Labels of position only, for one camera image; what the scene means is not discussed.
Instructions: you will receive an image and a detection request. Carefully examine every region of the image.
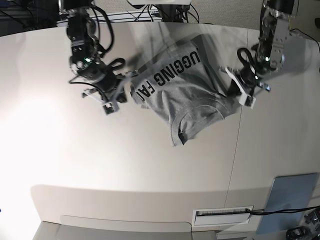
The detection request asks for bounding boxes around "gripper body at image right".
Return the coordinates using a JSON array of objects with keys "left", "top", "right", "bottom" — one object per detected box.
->
[{"left": 219, "top": 65, "right": 271, "bottom": 109}]

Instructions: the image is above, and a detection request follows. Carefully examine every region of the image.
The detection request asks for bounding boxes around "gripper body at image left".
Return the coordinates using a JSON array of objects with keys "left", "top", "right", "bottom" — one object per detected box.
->
[{"left": 81, "top": 70, "right": 139, "bottom": 115}]

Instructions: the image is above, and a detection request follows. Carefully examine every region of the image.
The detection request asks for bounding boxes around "grey T-shirt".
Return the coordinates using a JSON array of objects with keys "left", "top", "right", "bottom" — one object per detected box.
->
[{"left": 130, "top": 33, "right": 239, "bottom": 147}]

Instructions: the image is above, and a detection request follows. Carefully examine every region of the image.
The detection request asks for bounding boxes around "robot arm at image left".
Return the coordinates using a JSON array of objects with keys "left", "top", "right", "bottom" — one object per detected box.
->
[{"left": 58, "top": 0, "right": 138, "bottom": 115}]

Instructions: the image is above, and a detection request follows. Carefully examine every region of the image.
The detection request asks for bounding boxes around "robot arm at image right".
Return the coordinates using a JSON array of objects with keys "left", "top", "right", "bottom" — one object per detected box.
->
[{"left": 219, "top": 0, "right": 299, "bottom": 109}]

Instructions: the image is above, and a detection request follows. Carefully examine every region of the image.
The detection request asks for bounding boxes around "blue-grey flat panel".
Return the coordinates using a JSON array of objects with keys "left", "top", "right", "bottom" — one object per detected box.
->
[{"left": 256, "top": 172, "right": 319, "bottom": 235}]

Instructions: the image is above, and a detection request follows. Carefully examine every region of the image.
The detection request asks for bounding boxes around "black device bottom right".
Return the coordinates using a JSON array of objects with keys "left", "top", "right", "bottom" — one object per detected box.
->
[{"left": 285, "top": 226, "right": 312, "bottom": 240}]

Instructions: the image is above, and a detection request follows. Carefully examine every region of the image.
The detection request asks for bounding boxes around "black central stand with cables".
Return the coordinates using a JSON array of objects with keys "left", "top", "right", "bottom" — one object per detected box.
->
[{"left": 139, "top": 2, "right": 201, "bottom": 24}]

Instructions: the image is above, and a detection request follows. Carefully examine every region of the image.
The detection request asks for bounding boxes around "black cable on table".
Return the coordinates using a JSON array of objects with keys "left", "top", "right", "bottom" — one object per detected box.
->
[{"left": 246, "top": 206, "right": 320, "bottom": 216}]

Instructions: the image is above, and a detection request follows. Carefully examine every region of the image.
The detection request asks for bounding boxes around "white cable grommet slot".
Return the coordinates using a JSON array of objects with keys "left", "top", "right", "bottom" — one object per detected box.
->
[{"left": 191, "top": 206, "right": 253, "bottom": 228}]

